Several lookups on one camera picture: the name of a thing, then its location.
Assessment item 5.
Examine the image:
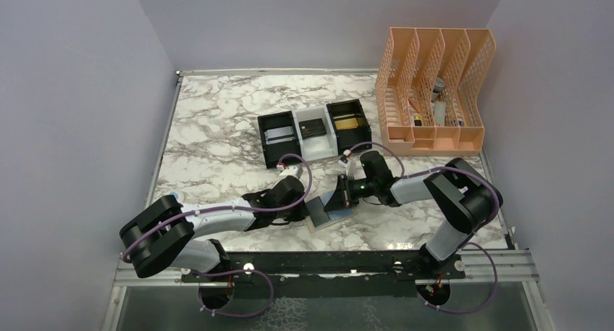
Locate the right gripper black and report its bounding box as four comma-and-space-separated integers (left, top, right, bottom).
324, 172, 378, 211

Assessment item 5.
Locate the black white card tray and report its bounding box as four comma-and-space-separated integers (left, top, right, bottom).
257, 99, 372, 169

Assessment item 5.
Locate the orange plastic desk organizer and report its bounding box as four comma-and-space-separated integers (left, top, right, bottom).
375, 28, 496, 156

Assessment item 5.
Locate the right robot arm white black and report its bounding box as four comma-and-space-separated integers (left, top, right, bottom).
323, 151, 503, 278

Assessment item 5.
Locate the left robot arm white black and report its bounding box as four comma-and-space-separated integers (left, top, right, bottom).
119, 176, 306, 281

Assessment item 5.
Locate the silver card in tray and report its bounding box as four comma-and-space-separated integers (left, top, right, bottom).
264, 126, 294, 145

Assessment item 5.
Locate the gold card in tray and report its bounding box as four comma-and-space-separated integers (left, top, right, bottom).
335, 117, 360, 130

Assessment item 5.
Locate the black card in tray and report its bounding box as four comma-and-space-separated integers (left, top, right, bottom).
299, 118, 327, 139

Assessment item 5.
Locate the grey tape roll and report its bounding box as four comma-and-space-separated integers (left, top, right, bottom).
431, 77, 445, 101

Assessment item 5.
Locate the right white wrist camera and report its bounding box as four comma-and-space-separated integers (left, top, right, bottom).
338, 149, 356, 178

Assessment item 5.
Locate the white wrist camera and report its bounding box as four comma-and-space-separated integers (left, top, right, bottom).
338, 149, 356, 178
276, 163, 303, 181

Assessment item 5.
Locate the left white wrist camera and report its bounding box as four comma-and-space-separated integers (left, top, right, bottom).
276, 163, 303, 181

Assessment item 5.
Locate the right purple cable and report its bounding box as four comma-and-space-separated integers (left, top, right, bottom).
337, 141, 505, 315

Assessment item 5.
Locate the purple cable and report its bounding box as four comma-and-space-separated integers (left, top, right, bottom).
122, 153, 314, 264
337, 141, 505, 315

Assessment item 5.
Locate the black metal base rail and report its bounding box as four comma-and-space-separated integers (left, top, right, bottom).
114, 249, 538, 301

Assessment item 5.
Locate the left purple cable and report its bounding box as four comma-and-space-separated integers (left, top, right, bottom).
122, 153, 314, 264

